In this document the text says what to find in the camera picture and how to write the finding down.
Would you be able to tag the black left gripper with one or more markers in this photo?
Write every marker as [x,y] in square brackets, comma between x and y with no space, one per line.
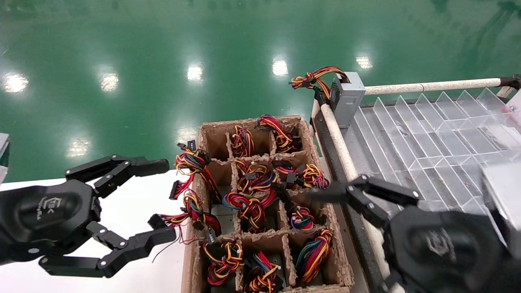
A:
[44,215]

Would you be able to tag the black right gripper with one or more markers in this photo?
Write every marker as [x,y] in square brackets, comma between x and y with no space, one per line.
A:
[443,248]

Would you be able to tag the clear acrylic divider tray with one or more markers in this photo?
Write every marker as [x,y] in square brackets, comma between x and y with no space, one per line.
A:
[427,142]

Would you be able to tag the brown cardboard divider box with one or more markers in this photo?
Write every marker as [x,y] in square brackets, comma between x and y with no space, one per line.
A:
[260,240]

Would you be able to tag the grey metal object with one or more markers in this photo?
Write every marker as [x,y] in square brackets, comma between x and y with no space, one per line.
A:
[3,146]

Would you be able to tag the black tube corner joint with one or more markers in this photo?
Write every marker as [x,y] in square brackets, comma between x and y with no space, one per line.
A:
[320,98]
[513,82]

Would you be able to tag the clear bag with red print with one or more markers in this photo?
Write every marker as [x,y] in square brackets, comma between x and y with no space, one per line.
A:
[516,106]

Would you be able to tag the long white cart rail tube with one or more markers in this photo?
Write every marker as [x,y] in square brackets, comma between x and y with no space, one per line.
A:
[407,87]
[338,134]

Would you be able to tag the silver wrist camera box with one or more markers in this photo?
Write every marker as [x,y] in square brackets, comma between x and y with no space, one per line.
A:
[504,195]

